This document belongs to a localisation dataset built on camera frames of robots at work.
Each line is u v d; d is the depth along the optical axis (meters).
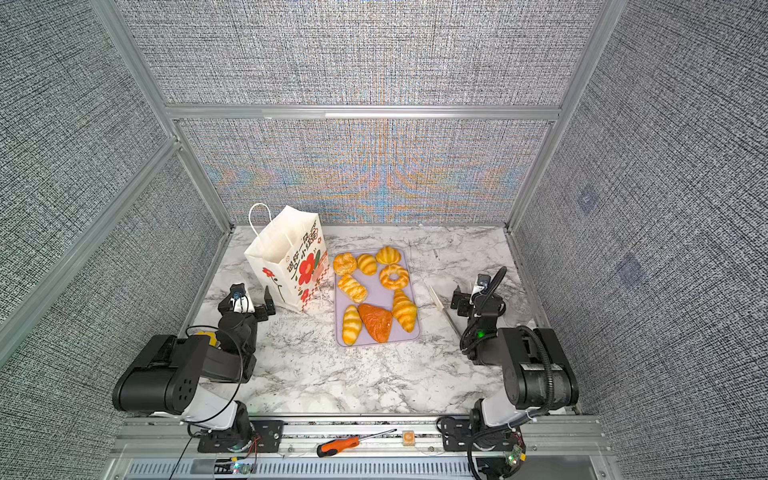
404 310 0.92
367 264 1.03
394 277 1.03
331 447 0.70
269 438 0.73
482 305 0.78
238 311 0.77
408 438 0.73
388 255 1.06
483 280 0.79
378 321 0.90
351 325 0.90
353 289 0.97
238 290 0.74
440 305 0.93
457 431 0.74
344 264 1.03
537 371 0.46
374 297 0.98
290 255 0.80
